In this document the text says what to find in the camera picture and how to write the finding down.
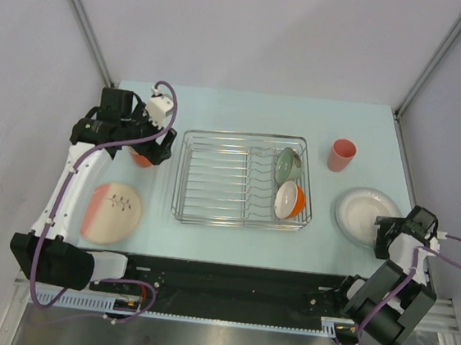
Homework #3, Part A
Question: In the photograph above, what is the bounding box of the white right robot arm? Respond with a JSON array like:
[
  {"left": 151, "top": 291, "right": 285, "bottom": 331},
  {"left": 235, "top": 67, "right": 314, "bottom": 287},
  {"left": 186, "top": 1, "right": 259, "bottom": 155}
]
[{"left": 333, "top": 205, "right": 439, "bottom": 345}]

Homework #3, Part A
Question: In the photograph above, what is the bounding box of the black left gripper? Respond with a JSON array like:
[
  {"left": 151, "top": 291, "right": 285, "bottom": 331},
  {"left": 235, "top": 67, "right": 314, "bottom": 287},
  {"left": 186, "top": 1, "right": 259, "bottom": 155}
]
[{"left": 117, "top": 100, "right": 180, "bottom": 167}]

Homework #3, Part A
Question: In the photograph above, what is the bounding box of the white slotted cable duct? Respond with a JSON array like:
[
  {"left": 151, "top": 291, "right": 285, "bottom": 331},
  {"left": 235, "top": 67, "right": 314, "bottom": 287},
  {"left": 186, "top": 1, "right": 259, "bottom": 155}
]
[{"left": 29, "top": 288, "right": 144, "bottom": 315}]

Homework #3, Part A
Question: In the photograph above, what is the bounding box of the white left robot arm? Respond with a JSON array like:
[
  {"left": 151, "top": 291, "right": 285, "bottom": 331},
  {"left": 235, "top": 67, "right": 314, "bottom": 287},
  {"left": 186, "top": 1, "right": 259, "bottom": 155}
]
[{"left": 10, "top": 85, "right": 178, "bottom": 293}]

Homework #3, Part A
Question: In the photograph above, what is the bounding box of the pink plastic cup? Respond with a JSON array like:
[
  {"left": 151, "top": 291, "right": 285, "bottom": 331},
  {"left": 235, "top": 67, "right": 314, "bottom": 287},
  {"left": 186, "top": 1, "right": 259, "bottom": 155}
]
[{"left": 327, "top": 138, "right": 358, "bottom": 172}]

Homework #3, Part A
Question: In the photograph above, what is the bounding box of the orange bowl white inside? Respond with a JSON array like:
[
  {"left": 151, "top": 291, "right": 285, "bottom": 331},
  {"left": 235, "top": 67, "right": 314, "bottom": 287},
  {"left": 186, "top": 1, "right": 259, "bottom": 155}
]
[{"left": 274, "top": 180, "right": 306, "bottom": 220}]

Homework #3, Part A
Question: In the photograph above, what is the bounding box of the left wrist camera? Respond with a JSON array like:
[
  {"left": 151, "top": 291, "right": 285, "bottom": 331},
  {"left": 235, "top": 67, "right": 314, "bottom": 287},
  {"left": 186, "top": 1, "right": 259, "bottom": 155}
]
[{"left": 145, "top": 88, "right": 174, "bottom": 129}]

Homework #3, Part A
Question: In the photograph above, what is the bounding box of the metal wire dish rack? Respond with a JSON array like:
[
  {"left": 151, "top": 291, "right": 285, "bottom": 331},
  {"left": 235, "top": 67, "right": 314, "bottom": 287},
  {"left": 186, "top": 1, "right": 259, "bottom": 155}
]
[{"left": 171, "top": 129, "right": 313, "bottom": 231}]

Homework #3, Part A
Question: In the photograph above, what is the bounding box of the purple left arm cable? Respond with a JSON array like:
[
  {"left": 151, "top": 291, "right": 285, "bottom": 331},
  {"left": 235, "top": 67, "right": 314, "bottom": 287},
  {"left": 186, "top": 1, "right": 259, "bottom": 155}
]
[{"left": 26, "top": 69, "right": 180, "bottom": 321}]

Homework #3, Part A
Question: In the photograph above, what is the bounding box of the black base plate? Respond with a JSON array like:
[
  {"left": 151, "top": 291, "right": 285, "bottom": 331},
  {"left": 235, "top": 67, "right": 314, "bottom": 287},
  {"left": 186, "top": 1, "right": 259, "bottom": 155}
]
[{"left": 89, "top": 254, "right": 351, "bottom": 330}]

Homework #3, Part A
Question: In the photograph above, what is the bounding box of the green floral ceramic bowl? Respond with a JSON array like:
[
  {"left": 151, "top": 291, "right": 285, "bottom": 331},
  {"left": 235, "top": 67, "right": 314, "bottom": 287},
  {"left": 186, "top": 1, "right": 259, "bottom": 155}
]
[{"left": 274, "top": 148, "right": 304, "bottom": 184}]

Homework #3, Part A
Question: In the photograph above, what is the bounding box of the white fluted plate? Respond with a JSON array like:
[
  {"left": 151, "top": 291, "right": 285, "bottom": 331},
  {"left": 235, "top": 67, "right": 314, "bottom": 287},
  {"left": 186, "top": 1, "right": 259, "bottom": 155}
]
[{"left": 334, "top": 187, "right": 401, "bottom": 249}]

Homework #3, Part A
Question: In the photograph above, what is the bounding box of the orange mug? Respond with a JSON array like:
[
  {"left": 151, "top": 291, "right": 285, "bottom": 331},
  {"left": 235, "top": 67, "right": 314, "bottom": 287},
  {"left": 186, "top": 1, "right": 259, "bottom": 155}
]
[{"left": 130, "top": 152, "right": 153, "bottom": 168}]

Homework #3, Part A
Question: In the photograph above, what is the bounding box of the pink beige leaf plate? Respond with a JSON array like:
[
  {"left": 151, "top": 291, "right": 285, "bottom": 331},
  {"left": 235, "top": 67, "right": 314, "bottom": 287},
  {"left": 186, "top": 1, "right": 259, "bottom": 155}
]
[{"left": 80, "top": 182, "right": 144, "bottom": 246}]

